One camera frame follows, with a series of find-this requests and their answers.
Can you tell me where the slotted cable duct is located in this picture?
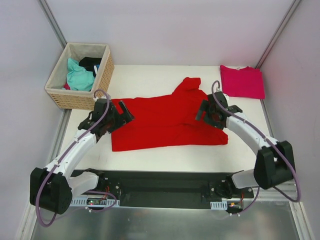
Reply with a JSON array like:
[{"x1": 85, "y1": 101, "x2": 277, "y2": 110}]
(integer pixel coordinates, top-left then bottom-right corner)
[
  {"x1": 70, "y1": 196, "x2": 120, "y2": 208},
  {"x1": 210, "y1": 200, "x2": 228, "y2": 211}
]

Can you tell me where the right slotted cable duct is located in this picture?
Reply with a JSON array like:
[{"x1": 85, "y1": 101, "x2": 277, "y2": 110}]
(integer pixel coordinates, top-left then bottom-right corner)
[{"x1": 210, "y1": 200, "x2": 228, "y2": 211}]

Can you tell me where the teal t shirt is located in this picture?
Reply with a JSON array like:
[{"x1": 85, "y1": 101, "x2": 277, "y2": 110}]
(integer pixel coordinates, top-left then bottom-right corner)
[{"x1": 66, "y1": 58, "x2": 95, "y2": 92}]

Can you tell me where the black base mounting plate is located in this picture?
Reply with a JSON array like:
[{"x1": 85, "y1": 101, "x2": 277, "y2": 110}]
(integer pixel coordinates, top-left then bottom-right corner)
[{"x1": 76, "y1": 170, "x2": 256, "y2": 210}]

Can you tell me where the red t shirt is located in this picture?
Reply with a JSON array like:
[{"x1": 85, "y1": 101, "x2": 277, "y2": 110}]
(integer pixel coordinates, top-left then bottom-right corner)
[{"x1": 111, "y1": 77, "x2": 229, "y2": 152}]

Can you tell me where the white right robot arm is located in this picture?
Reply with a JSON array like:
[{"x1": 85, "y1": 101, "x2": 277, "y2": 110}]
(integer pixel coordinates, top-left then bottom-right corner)
[{"x1": 195, "y1": 91, "x2": 295, "y2": 198}]

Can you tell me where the right aluminium corner post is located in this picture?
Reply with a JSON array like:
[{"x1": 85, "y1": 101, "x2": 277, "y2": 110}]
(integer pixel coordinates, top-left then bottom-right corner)
[{"x1": 255, "y1": 0, "x2": 303, "y2": 69}]

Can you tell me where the left slotted cable duct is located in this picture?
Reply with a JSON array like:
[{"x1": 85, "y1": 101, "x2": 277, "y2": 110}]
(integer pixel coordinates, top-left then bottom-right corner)
[{"x1": 70, "y1": 196, "x2": 120, "y2": 208}]

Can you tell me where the wicker laundry basket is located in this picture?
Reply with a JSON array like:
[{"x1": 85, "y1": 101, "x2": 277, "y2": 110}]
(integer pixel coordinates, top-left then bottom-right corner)
[{"x1": 45, "y1": 42, "x2": 114, "y2": 110}]

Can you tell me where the black printed t shirt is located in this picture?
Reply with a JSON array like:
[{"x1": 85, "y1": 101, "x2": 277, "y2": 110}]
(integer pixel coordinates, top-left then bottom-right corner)
[{"x1": 78, "y1": 56, "x2": 102, "y2": 77}]

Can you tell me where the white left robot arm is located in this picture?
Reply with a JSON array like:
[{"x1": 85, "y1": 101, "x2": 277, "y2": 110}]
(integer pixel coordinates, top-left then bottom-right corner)
[{"x1": 29, "y1": 98, "x2": 135, "y2": 215}]

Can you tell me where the magenta t shirt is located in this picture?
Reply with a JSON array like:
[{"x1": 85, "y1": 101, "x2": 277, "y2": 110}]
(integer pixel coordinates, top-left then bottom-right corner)
[{"x1": 219, "y1": 65, "x2": 266, "y2": 100}]

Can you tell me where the left aluminium corner post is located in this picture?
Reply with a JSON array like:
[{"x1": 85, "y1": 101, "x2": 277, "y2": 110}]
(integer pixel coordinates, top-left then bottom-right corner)
[{"x1": 37, "y1": 0, "x2": 68, "y2": 49}]

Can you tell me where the aluminium corner post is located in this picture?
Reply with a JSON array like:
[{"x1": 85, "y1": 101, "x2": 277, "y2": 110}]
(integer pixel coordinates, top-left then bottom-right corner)
[
  {"x1": 37, "y1": 0, "x2": 68, "y2": 49},
  {"x1": 255, "y1": 0, "x2": 303, "y2": 69}
]

